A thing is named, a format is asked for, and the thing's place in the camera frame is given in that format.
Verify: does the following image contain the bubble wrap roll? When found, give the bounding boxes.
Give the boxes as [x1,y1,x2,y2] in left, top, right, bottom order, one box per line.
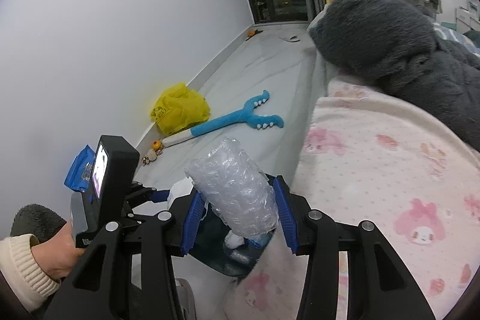
[185,137,278,239]

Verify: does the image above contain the white sock pair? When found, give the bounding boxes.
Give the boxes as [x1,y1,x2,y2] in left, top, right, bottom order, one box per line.
[167,177,194,209]

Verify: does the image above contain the blue tissue packet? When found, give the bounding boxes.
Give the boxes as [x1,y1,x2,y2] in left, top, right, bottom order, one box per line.
[247,232,272,249]

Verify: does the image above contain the dark teal trash bin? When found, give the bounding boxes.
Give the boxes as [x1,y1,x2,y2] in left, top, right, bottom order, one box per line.
[189,206,267,280]

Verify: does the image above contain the person's left hand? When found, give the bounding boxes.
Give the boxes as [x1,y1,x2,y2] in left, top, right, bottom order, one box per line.
[31,222,85,281]

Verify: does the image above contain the blue snack bag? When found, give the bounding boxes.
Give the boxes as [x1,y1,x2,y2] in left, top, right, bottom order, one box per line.
[64,145,95,193]

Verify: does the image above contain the yellow plastic bag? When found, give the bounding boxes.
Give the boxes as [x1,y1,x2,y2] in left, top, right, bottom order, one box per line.
[150,82,211,136]

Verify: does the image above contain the pink cartoon print blanket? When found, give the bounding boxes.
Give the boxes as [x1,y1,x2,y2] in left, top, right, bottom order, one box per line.
[224,74,480,320]

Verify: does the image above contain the blue plush slingshot toy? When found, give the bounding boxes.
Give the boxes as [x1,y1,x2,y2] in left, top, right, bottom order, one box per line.
[160,90,284,148]

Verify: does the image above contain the white slipper on floor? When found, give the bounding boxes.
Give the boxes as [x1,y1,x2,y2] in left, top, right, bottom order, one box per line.
[280,35,300,43]

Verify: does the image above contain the orange toy on floor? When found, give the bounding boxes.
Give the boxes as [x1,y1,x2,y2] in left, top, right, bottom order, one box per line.
[246,29,263,41]

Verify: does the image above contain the dark grey fleece blanket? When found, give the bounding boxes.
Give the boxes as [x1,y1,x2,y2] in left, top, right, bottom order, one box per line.
[309,0,479,149]

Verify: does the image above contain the blue white patterned duvet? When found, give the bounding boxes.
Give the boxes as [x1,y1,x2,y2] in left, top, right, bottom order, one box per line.
[431,22,479,58]

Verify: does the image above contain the white dressing table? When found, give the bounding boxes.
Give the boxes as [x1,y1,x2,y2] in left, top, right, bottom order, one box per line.
[456,0,480,33]

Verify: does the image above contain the small duck keychain toys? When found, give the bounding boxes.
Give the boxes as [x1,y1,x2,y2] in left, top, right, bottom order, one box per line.
[142,140,164,166]

